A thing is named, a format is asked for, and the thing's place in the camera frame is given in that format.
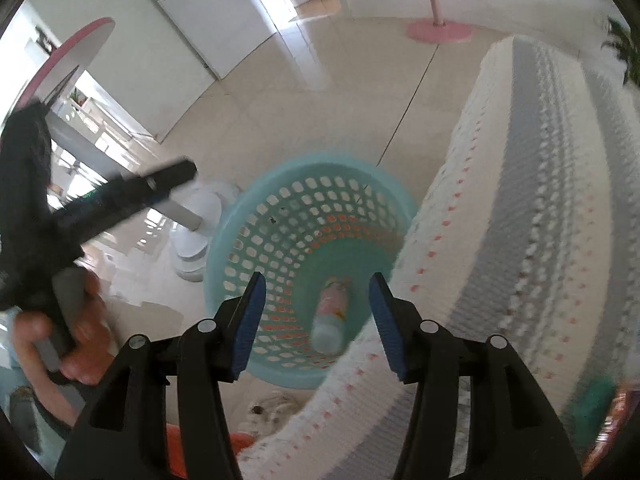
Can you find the pink printed bottle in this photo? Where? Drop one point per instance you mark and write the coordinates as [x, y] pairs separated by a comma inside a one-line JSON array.
[[328, 328]]

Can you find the white door with handle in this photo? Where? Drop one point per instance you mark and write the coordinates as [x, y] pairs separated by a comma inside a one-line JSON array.
[[223, 32]]

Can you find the person's left hand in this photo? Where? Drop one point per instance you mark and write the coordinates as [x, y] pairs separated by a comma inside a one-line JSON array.
[[64, 351]]

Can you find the pink round pedestal table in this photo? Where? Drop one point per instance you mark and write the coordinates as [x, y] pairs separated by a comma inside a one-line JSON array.
[[82, 125]]

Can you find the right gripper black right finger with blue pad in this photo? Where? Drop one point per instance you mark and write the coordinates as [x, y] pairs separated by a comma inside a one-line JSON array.
[[478, 412]]

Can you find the striped grey white tablecloth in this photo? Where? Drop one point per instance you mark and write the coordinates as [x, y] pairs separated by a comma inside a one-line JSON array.
[[531, 227]]

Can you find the teal plastic laundry basket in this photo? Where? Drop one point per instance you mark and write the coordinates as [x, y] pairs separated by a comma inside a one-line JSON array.
[[309, 220]]

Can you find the green potted plant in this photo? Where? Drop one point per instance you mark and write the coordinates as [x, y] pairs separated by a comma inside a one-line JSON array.
[[625, 45]]

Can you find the pink coat rack stand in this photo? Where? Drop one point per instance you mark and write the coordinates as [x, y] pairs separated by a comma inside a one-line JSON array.
[[439, 30]]

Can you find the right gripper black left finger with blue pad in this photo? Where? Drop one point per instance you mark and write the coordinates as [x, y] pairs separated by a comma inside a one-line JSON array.
[[122, 431]]

